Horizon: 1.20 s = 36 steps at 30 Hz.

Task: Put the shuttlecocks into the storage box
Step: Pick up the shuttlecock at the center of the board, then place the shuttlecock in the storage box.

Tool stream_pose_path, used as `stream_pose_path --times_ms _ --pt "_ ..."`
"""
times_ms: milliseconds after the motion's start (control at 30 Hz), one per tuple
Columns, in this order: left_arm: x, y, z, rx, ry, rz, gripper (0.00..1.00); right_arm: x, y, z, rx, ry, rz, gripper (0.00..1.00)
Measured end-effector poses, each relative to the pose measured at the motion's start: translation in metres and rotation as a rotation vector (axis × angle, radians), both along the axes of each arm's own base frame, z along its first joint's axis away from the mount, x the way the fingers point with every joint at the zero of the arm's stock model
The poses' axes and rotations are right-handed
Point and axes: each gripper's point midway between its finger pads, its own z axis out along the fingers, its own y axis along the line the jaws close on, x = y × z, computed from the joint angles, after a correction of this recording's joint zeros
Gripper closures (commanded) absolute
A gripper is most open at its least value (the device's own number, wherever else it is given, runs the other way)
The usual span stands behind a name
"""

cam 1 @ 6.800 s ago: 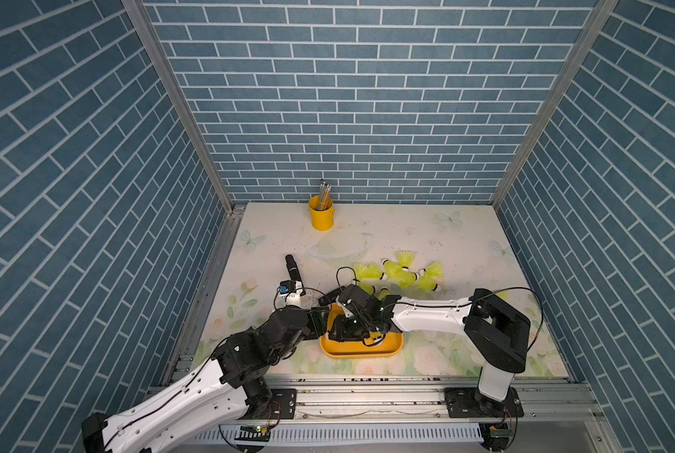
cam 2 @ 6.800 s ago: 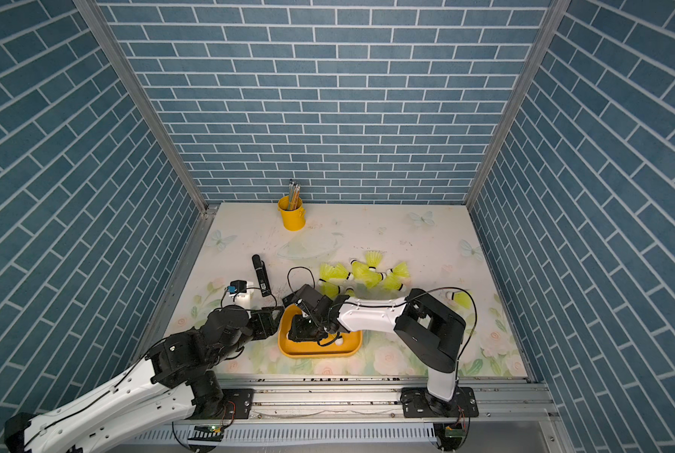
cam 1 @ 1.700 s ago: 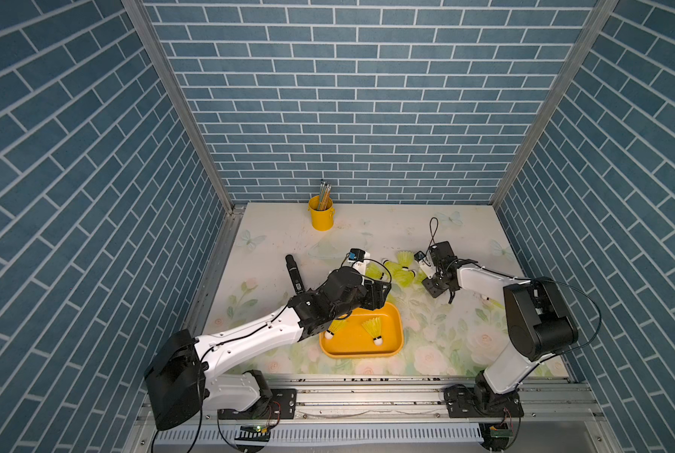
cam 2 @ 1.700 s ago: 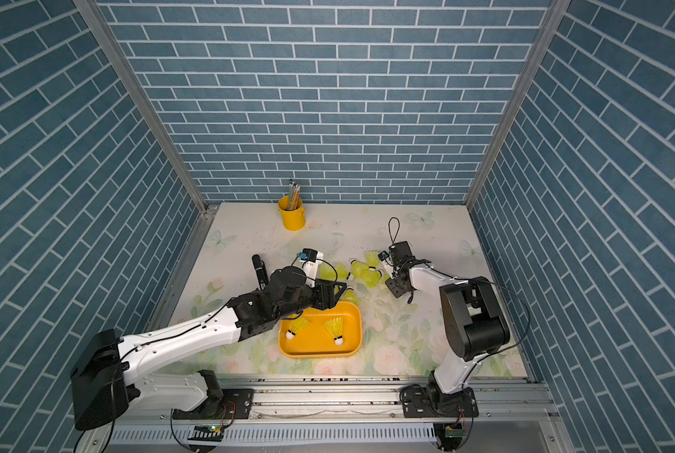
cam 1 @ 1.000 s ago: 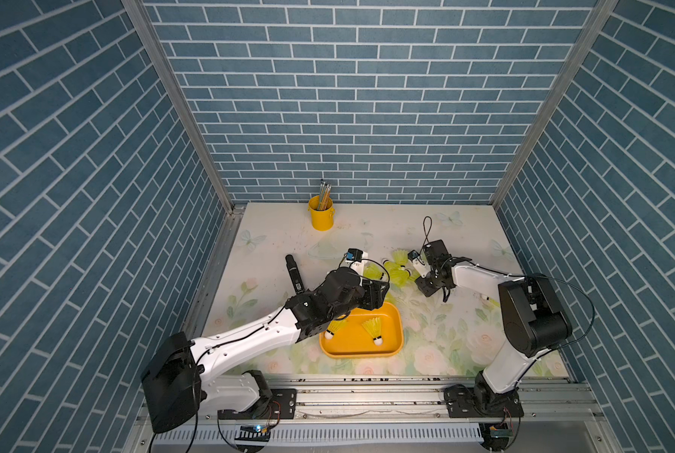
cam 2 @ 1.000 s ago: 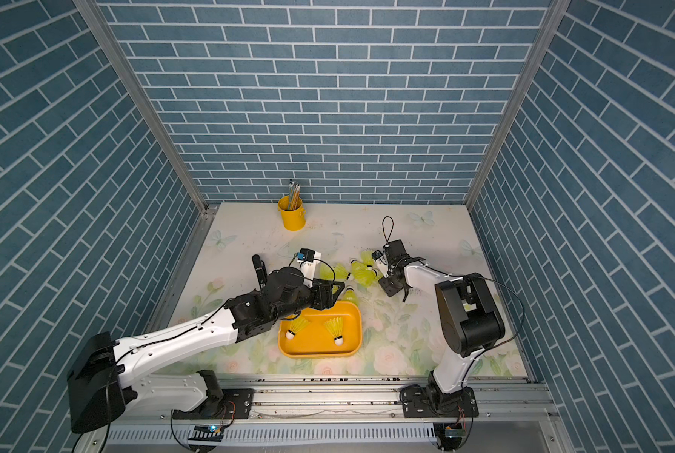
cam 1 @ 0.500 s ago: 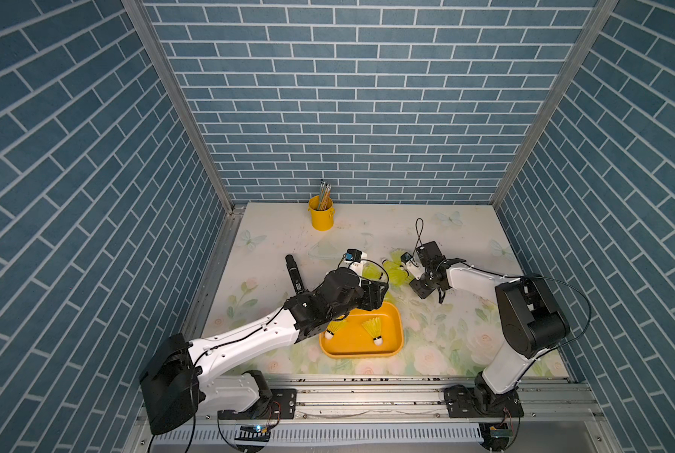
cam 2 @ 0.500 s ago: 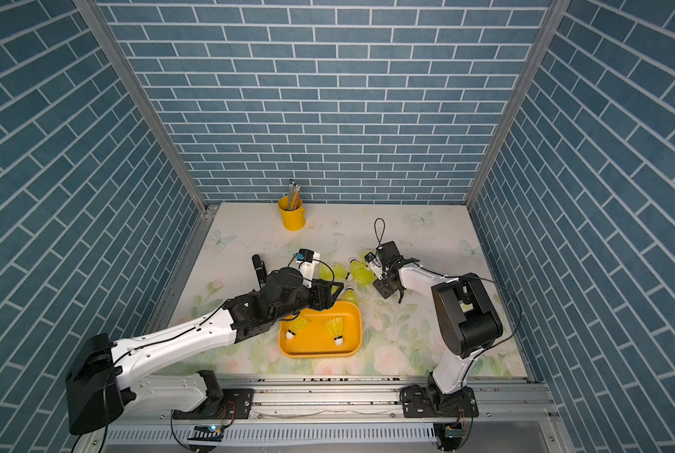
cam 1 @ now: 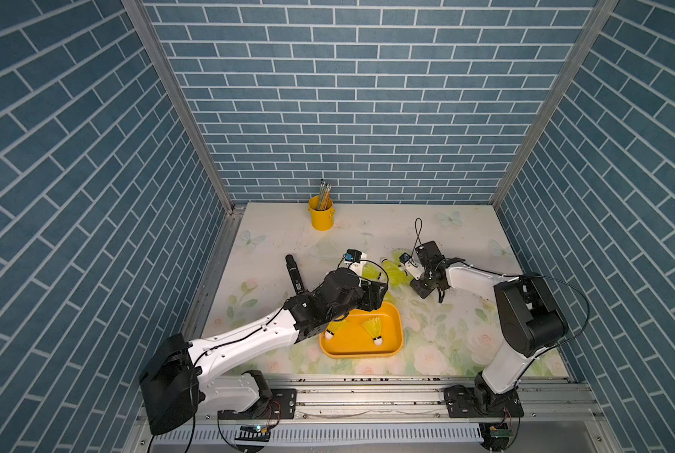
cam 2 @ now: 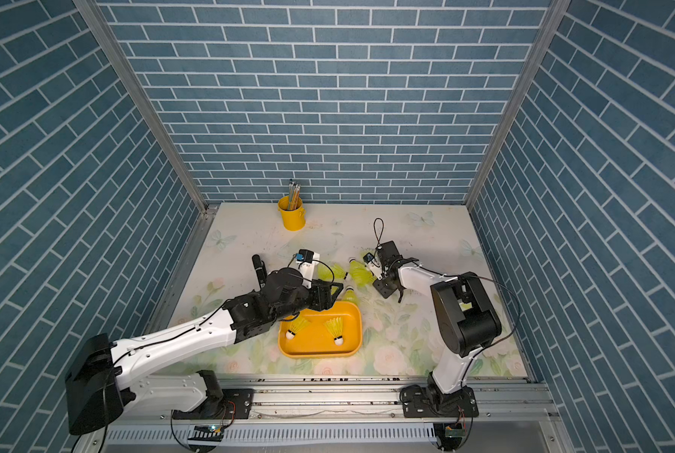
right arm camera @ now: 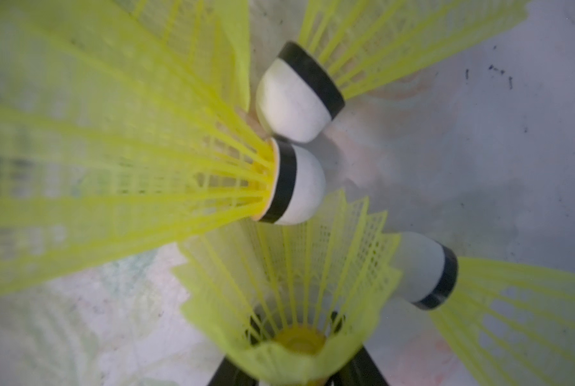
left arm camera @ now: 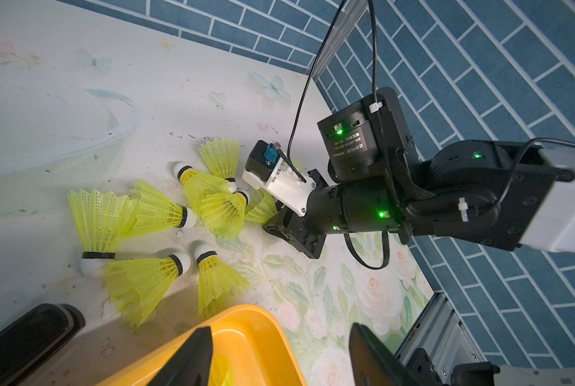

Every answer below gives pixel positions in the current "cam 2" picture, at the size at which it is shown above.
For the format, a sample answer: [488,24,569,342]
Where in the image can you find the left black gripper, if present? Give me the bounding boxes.
[269,278,345,324]

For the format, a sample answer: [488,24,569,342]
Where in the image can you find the yellow shuttlecock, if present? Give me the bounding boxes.
[286,316,311,341]
[348,259,375,287]
[318,263,347,282]
[341,287,359,306]
[323,316,344,347]

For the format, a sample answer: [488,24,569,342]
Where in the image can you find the yellow shuttlecock bottom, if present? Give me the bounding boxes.
[286,316,311,341]

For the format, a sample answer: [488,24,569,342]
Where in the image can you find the yellow plastic storage box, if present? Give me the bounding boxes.
[278,301,363,359]

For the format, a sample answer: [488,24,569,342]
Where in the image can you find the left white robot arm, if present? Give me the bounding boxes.
[65,267,344,435]

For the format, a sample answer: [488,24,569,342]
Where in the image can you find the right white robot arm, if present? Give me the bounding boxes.
[363,242,505,418]

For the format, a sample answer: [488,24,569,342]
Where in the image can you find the black cylindrical marker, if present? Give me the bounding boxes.
[252,254,268,289]

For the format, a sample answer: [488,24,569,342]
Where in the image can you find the yellow pen cup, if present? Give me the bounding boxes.
[278,196,306,231]

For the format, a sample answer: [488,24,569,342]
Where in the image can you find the pencils in cup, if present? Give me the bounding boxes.
[286,179,301,211]

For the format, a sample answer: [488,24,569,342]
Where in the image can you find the white vent grille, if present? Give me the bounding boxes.
[107,422,437,447]

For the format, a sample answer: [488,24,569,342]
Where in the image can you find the right circuit board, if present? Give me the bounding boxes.
[443,423,467,442]

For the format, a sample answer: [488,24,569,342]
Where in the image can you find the circuit board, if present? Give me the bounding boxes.
[188,425,224,444]
[443,423,467,442]

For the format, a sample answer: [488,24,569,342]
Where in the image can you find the left circuit board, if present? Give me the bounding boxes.
[188,425,224,444]

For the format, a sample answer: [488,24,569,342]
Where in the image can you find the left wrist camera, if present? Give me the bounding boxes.
[295,249,320,287]

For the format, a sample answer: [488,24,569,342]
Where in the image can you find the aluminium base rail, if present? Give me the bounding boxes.
[98,373,559,426]

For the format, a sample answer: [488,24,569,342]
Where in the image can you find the right metal corner post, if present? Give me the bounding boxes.
[466,0,570,211]

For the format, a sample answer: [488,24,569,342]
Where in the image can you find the metal corner post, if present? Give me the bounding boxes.
[72,0,208,214]
[466,0,570,211]

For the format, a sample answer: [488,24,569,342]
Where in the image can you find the left metal corner post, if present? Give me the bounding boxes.
[72,0,208,214]

